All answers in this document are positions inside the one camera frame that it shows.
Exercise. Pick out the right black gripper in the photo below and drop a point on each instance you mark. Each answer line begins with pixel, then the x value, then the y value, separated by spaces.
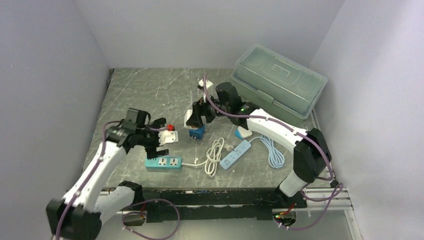
pixel 195 119

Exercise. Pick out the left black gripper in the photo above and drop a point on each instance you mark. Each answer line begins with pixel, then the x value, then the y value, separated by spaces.
pixel 151 150

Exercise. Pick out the blue cube adapter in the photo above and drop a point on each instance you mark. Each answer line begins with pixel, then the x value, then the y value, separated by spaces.
pixel 197 133

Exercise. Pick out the teal power strip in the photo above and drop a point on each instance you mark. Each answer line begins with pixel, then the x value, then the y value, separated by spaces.
pixel 213 157

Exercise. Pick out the light blue power strip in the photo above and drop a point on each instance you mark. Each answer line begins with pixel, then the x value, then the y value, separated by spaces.
pixel 275 158

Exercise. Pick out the white cube socket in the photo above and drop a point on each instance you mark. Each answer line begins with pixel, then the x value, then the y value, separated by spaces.
pixel 187 115

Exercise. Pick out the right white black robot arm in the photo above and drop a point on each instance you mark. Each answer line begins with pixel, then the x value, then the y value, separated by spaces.
pixel 310 151

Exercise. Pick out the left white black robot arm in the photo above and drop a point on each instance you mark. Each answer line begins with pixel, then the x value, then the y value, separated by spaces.
pixel 81 212

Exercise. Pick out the white blue charger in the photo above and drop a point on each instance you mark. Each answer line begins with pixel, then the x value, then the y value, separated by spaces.
pixel 243 133

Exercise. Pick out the green plastic toolbox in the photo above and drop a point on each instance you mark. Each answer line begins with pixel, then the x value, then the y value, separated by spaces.
pixel 277 84

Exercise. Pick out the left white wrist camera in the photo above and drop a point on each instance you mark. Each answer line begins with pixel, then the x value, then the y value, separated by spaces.
pixel 168 135

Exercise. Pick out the black base frame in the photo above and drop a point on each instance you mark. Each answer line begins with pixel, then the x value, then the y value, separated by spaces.
pixel 260 203

